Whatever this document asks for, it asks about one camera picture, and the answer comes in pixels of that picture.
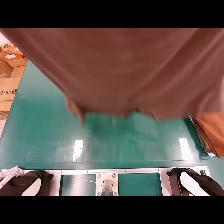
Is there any brown T-shirt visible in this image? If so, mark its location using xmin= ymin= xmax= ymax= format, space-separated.
xmin=0 ymin=27 xmax=224 ymax=126

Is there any silver frame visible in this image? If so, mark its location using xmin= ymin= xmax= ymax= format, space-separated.
xmin=0 ymin=165 xmax=214 ymax=197

